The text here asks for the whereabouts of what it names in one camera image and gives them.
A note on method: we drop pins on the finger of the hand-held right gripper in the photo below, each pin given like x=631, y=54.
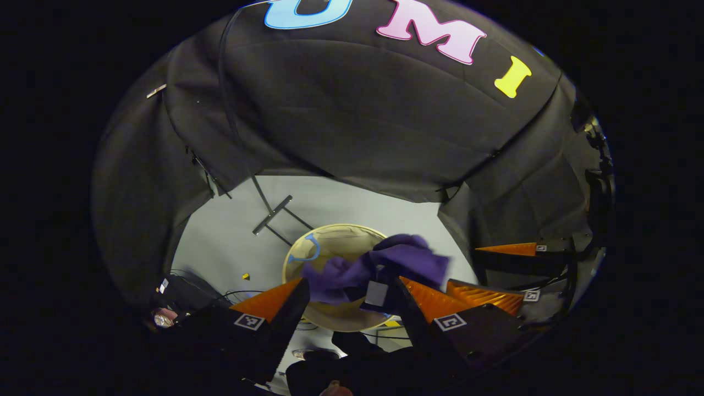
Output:
x=511, y=250
x=484, y=297

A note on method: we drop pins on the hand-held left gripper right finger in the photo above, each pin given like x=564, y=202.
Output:
x=415, y=324

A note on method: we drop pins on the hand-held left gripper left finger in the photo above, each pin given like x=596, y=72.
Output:
x=280, y=335

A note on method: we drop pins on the purple ribbed cardigan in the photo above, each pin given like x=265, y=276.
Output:
x=407, y=258

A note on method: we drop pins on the yellow round laundry hamper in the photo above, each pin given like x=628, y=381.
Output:
x=335, y=247

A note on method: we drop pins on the person's shoe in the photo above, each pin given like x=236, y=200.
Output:
x=316, y=355

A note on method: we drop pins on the dark equipment bag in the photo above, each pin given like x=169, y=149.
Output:
x=187, y=297

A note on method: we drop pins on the dark tripod stand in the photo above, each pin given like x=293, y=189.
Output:
x=597, y=181

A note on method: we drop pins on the black garment rack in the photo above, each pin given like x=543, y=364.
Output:
x=272, y=214

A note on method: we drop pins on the black backdrop cloth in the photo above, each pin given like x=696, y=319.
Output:
x=357, y=110

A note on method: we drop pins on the silver backdrop clip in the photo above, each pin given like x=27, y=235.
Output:
x=157, y=91

